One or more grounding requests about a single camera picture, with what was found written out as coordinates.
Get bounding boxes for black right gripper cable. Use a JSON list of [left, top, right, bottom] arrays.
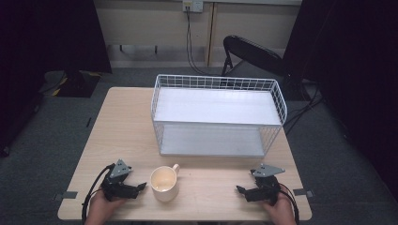
[[279, 183, 300, 225]]

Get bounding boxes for person's left hand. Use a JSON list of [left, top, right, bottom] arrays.
[[84, 187, 127, 225]]

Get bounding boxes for black floor cables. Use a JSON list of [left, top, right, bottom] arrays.
[[283, 82, 327, 136]]

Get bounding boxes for cream ceramic cup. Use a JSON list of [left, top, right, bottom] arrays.
[[149, 163, 181, 203]]

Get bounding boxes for black folding chair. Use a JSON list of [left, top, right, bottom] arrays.
[[221, 35, 286, 78]]

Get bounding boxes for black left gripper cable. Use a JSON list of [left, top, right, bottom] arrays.
[[81, 163, 116, 225]]

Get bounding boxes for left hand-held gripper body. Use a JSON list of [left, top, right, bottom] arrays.
[[100, 158, 133, 202]]

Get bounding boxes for person's right hand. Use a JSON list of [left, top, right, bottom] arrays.
[[262, 192, 298, 225]]

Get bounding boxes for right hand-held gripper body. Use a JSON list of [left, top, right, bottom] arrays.
[[250, 163, 286, 206]]

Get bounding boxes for black stand base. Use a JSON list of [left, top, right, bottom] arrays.
[[39, 69, 101, 98]]

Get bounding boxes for grey tape strip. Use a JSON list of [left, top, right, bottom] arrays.
[[52, 190, 79, 202], [292, 188, 315, 199]]

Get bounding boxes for black curtain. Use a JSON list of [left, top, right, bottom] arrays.
[[0, 0, 113, 158], [282, 0, 398, 201]]

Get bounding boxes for white wire shelf rack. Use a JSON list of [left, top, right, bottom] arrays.
[[150, 73, 288, 158]]

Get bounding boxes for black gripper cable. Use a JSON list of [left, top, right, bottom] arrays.
[[279, 183, 300, 225], [81, 163, 116, 225]]

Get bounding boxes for white wall socket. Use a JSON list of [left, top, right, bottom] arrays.
[[182, 0, 205, 14]]

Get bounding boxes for black power cable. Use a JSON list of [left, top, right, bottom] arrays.
[[185, 6, 223, 77]]

